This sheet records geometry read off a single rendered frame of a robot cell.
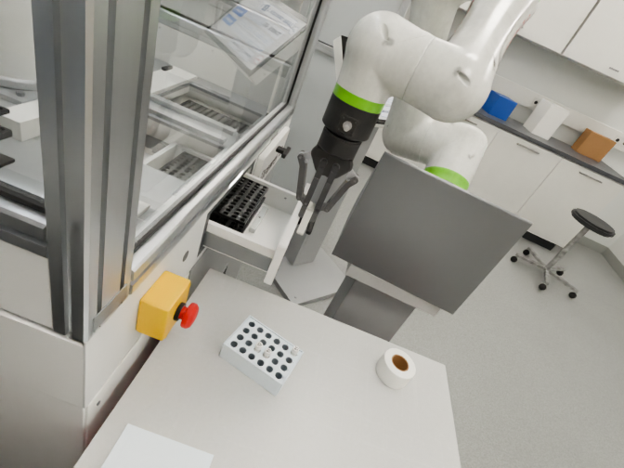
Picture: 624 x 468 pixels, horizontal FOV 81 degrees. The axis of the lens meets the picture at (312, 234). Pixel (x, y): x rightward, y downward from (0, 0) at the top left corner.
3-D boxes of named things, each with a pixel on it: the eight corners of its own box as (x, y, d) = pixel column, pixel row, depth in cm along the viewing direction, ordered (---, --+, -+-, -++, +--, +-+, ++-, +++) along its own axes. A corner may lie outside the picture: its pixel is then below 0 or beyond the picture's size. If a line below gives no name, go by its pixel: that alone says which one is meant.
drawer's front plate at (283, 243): (299, 218, 99) (314, 184, 93) (270, 287, 74) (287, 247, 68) (293, 215, 98) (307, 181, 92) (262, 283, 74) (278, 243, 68)
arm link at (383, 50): (373, 2, 61) (354, -7, 52) (440, 33, 59) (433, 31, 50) (340, 84, 69) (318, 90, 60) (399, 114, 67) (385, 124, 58)
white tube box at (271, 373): (297, 363, 69) (304, 351, 67) (275, 396, 63) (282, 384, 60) (244, 327, 72) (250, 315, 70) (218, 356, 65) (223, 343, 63)
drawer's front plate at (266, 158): (279, 157, 124) (290, 127, 118) (253, 193, 100) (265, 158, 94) (275, 155, 124) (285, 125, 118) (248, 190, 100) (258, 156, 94)
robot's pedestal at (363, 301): (349, 373, 166) (440, 253, 124) (337, 436, 141) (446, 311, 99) (290, 345, 166) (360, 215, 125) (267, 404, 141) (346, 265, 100)
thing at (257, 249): (293, 214, 96) (301, 195, 93) (266, 273, 75) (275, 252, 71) (151, 153, 94) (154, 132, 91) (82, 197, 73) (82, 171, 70)
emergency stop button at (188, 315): (199, 317, 58) (203, 300, 56) (187, 335, 55) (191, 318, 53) (181, 309, 58) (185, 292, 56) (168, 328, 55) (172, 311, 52)
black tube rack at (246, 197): (261, 208, 92) (268, 187, 89) (238, 246, 78) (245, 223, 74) (179, 174, 91) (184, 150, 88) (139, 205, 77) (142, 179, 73)
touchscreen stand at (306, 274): (352, 290, 213) (449, 131, 157) (292, 308, 184) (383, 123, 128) (306, 235, 240) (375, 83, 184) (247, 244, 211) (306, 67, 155)
